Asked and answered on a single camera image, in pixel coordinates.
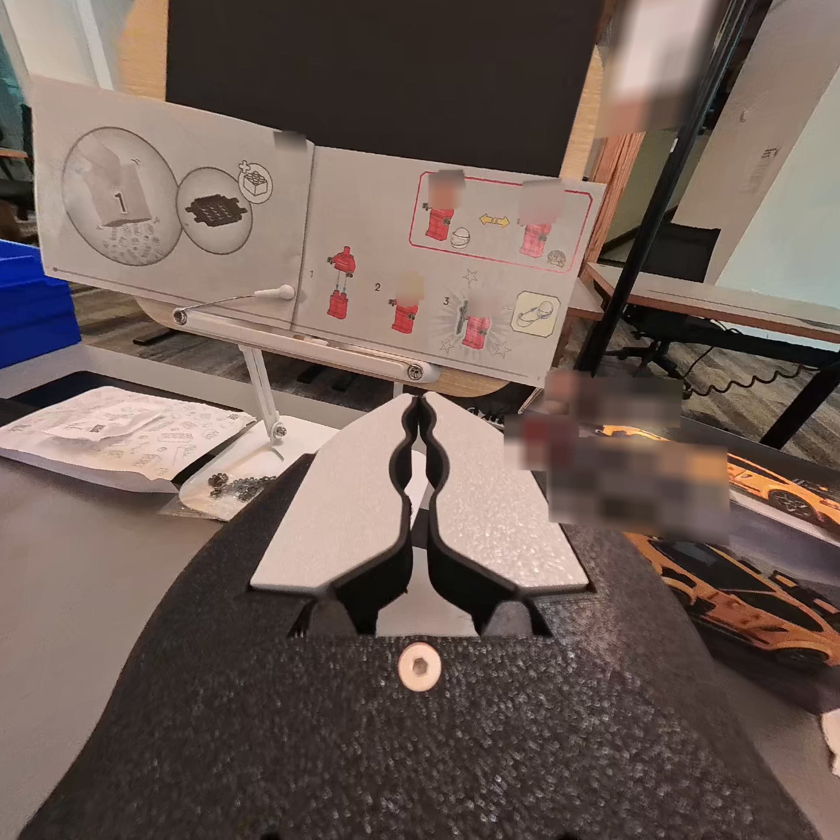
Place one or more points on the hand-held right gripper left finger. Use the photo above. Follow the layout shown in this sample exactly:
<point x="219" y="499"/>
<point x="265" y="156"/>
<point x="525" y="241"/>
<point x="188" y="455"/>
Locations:
<point x="328" y="518"/>

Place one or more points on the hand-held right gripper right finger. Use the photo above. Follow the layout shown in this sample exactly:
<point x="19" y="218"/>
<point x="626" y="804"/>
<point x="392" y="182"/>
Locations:
<point x="505" y="518"/>

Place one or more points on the white printed paper bag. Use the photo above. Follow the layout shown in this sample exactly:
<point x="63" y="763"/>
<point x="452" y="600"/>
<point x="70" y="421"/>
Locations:
<point x="832" y="741"/>
<point x="98" y="446"/>

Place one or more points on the grey desk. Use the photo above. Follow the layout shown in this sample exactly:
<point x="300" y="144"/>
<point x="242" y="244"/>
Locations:
<point x="79" y="590"/>

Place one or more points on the clear bag of small parts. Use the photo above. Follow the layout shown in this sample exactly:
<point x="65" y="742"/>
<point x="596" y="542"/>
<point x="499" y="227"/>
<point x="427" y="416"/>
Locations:
<point x="216" y="499"/>

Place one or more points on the white and wood book stand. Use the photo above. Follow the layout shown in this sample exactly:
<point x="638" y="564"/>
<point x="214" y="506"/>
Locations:
<point x="295" y="341"/>

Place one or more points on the black toy car box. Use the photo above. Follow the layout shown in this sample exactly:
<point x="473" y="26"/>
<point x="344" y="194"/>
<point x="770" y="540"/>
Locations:
<point x="754" y="590"/>

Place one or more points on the toy instruction booklet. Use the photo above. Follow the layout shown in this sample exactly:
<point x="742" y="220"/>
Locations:
<point x="197" y="275"/>

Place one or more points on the grey top table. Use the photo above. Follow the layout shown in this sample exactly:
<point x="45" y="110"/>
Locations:
<point x="722" y="298"/>

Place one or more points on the black office chair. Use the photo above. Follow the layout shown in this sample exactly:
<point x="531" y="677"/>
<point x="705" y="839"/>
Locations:
<point x="682" y="253"/>

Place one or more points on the black slanted pole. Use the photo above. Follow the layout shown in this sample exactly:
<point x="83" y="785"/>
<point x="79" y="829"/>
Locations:
<point x="659" y="223"/>

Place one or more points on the wooden pillar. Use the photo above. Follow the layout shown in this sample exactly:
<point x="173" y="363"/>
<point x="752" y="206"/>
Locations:
<point x="623" y="190"/>

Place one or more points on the blue plastic bin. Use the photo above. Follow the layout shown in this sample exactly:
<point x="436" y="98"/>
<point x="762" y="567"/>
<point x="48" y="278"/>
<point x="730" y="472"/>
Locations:
<point x="33" y="308"/>

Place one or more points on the black flat panel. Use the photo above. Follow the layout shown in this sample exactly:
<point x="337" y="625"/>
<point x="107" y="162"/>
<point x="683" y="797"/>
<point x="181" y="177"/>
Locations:
<point x="380" y="79"/>

